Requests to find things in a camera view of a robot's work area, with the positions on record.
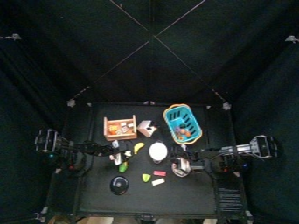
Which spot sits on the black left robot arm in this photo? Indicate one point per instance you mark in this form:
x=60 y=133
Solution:
x=83 y=147

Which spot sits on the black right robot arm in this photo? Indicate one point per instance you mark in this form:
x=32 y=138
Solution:
x=238 y=149

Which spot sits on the toy corn with green husk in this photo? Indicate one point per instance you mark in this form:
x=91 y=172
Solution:
x=123 y=167

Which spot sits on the star fruit slice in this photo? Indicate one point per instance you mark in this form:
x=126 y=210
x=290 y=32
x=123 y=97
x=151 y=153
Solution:
x=127 y=152

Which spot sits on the white speckled triangle block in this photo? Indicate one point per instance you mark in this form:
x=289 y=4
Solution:
x=114 y=157

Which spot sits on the white speckled rectangular block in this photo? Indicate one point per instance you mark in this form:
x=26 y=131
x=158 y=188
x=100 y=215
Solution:
x=115 y=143

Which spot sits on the yellow toy banana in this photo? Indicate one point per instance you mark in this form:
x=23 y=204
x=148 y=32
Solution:
x=138 y=147

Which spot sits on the orange toy ball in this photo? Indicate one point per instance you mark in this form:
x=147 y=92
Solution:
x=182 y=138

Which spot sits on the small silver saucepan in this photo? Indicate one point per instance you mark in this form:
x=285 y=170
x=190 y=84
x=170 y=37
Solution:
x=180 y=167

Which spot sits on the brown toy egg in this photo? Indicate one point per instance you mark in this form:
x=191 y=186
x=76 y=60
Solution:
x=188 y=134

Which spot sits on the white toy pot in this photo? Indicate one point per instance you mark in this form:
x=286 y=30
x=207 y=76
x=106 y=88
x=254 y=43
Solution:
x=158 y=151

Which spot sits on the purple toy food piece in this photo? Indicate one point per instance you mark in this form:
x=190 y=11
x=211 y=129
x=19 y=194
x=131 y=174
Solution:
x=176 y=129

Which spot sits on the white printed tile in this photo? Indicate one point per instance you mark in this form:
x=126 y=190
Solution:
x=123 y=124
x=131 y=125
x=124 y=130

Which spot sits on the orange toy food piece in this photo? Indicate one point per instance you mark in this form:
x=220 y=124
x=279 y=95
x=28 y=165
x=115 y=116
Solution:
x=112 y=129

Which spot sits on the wooden crate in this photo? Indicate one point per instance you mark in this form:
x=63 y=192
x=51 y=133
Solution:
x=119 y=128

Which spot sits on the dark green toy food piece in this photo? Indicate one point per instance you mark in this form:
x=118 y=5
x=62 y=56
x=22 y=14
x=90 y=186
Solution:
x=182 y=126

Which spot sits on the black pot lid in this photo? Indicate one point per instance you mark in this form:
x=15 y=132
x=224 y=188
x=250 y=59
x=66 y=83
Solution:
x=119 y=185

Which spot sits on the red striped block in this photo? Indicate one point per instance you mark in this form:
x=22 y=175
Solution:
x=159 y=173

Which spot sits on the green star fruit half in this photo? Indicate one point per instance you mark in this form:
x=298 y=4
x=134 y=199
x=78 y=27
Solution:
x=146 y=177

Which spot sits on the small pink white box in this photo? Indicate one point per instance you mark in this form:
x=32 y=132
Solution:
x=144 y=128

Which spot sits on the pale yellow butter block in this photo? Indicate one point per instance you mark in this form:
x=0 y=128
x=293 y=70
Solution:
x=158 y=181

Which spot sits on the blue basket with orange rim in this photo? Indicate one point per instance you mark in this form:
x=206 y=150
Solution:
x=191 y=116

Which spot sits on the black cloth curtain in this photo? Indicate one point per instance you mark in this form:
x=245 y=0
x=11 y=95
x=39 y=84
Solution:
x=58 y=58

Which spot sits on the metal frame bracket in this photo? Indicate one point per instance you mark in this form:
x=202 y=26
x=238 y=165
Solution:
x=71 y=102
x=291 y=38
x=15 y=37
x=226 y=106

